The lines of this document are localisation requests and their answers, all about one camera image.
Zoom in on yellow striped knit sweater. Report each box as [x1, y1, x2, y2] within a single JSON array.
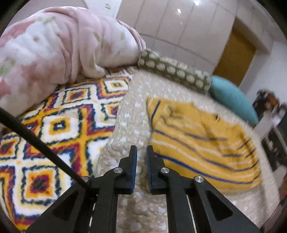
[[146, 97, 262, 193]]

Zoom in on beige dotted quilt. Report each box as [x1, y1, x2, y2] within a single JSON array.
[[94, 70, 280, 232]]

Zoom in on geometric patterned fleece blanket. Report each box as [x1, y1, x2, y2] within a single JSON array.
[[1, 67, 134, 232]]

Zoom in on olive hedgehog bolster pillow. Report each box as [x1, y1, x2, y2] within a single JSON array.
[[138, 49, 212, 94]]

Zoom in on cluttered white shelf unit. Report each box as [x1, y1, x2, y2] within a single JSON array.
[[252, 89, 287, 188]]

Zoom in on brown wooden door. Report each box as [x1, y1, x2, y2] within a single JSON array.
[[213, 29, 256, 86]]

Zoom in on pink floral comforter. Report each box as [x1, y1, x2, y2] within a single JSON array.
[[1, 6, 146, 117]]

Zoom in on pale wardrobe doors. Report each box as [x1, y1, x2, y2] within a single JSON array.
[[117, 1, 273, 73]]

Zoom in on teal corduroy pillow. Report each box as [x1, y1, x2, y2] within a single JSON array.
[[209, 76, 259, 126]]

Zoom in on black cable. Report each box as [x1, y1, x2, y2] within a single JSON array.
[[0, 107, 91, 190]]

